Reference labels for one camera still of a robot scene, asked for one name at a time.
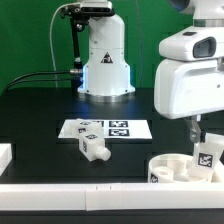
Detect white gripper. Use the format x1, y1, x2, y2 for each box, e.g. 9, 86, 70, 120
154, 26, 224, 143

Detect white round stool seat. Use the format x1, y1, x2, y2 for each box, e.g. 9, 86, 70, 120
148, 153, 224, 183

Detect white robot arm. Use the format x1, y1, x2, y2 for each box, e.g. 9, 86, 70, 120
78, 0, 224, 143

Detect white front fence bar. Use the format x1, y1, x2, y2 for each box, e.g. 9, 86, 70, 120
0, 183, 224, 211

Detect white fence bar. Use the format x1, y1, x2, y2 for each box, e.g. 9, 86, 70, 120
0, 143, 12, 176
0, 183, 224, 211

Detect white marker sheet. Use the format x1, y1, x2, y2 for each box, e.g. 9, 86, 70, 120
58, 119, 152, 139

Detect white left fence bar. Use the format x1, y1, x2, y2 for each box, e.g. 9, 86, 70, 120
0, 143, 12, 176

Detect black cable upper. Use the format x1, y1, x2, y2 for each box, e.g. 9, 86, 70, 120
2, 69, 84, 95

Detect black cable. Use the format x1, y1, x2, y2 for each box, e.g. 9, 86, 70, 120
6, 77, 83, 92
2, 69, 84, 95

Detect grey depth camera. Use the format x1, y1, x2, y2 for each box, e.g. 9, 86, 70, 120
80, 0, 115, 17

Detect black cable lower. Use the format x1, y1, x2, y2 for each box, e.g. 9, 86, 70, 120
6, 77, 83, 92

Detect white cable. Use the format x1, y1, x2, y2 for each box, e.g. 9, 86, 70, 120
49, 3, 80, 89

